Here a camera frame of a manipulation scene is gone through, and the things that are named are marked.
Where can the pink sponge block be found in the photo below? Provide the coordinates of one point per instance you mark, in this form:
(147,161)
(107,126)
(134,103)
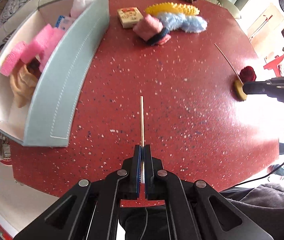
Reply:
(42,45)
(12,58)

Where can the beige knit sock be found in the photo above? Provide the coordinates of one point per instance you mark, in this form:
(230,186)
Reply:
(23,81)

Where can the light blue fluffy cloth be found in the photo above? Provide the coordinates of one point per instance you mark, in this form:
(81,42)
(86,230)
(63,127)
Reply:
(188,24)

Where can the yellow cartoon tissue pack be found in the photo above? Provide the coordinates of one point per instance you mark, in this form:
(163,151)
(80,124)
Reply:
(64,22)

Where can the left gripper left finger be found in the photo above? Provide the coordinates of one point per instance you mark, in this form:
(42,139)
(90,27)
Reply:
(89,210)

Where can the yellow foam fruit net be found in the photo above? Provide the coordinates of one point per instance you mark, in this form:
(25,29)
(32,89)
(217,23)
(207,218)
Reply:
(173,8)

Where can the thin wooden stick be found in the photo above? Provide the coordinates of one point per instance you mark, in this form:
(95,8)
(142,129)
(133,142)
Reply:
(142,121)

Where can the pink red knit sock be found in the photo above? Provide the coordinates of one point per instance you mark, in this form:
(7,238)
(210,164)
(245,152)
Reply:
(152,31)

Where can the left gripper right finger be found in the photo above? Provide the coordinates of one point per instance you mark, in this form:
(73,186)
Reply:
(196,210)

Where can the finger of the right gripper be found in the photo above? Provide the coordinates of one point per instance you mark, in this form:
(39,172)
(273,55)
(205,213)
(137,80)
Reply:
(273,88)

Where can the red fabric rose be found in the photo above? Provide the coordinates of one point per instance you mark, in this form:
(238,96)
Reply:
(247,74)

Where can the teal white storage box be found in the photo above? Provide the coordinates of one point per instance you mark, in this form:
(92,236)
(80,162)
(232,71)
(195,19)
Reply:
(46,120)

